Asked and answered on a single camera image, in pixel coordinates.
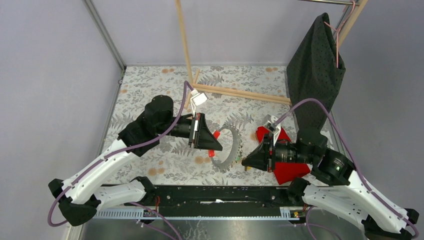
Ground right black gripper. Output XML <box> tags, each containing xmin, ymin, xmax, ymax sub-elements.
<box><xmin>240</xmin><ymin>131</ymin><xmax>315</xmax><ymax>172</ymax></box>

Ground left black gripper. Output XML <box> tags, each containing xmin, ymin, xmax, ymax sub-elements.
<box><xmin>157</xmin><ymin>112</ymin><xmax>224</xmax><ymax>151</ymax></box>

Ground large keyring with red handle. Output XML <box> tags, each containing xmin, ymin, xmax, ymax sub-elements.
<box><xmin>208</xmin><ymin>124</ymin><xmax>243</xmax><ymax>173</ymax></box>

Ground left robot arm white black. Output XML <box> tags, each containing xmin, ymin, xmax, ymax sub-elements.
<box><xmin>48</xmin><ymin>95</ymin><xmax>223</xmax><ymax>226</ymax></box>

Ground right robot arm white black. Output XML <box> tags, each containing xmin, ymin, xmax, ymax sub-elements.
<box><xmin>241</xmin><ymin>128</ymin><xmax>419</xmax><ymax>240</ymax></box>

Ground red cloth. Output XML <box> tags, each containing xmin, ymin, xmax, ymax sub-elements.
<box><xmin>255</xmin><ymin>126</ymin><xmax>311</xmax><ymax>185</ymax></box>

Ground floral patterned table mat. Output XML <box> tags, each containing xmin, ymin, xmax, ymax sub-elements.
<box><xmin>99</xmin><ymin>65</ymin><xmax>339</xmax><ymax>187</ymax></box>

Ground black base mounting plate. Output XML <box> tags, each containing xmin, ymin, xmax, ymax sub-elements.
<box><xmin>138</xmin><ymin>185</ymin><xmax>306</xmax><ymax>214</ymax></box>

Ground dark dotted hanging garment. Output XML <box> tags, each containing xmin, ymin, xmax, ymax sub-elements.
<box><xmin>286</xmin><ymin>12</ymin><xmax>346</xmax><ymax>112</ymax></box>

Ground pink clothes hanger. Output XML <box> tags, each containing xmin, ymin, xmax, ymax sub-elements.
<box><xmin>324</xmin><ymin>0</ymin><xmax>357</xmax><ymax>69</ymax></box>

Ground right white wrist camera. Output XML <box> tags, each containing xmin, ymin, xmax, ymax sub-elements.
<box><xmin>262</xmin><ymin>114</ymin><xmax>282</xmax><ymax>138</ymax></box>

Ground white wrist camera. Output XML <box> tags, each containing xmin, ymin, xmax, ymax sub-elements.
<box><xmin>190</xmin><ymin>92</ymin><xmax>208</xmax><ymax>115</ymax></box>
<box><xmin>262</xmin><ymin>114</ymin><xmax>282</xmax><ymax>138</ymax></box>

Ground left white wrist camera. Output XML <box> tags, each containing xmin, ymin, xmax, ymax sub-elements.
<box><xmin>190</xmin><ymin>92</ymin><xmax>208</xmax><ymax>115</ymax></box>

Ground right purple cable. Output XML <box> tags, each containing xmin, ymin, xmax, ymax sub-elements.
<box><xmin>273</xmin><ymin>97</ymin><xmax>420</xmax><ymax>239</ymax></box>

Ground purple cable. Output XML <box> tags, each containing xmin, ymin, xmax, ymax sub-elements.
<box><xmin>47</xmin><ymin>81</ymin><xmax>195</xmax><ymax>228</ymax></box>
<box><xmin>273</xmin><ymin>97</ymin><xmax>420</xmax><ymax>239</ymax></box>

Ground slotted cable duct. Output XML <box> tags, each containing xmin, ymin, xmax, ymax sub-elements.
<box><xmin>93</xmin><ymin>207</ymin><xmax>300</xmax><ymax>221</ymax></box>

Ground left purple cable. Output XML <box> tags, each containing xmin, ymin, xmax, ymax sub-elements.
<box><xmin>47</xmin><ymin>81</ymin><xmax>195</xmax><ymax>228</ymax></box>

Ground aluminium frame post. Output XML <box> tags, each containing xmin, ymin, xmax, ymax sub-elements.
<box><xmin>82</xmin><ymin>0</ymin><xmax>127</xmax><ymax>72</ymax></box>

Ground wooden clothes rack frame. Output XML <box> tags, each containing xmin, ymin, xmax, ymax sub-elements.
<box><xmin>174</xmin><ymin>0</ymin><xmax>369</xmax><ymax>110</ymax></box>

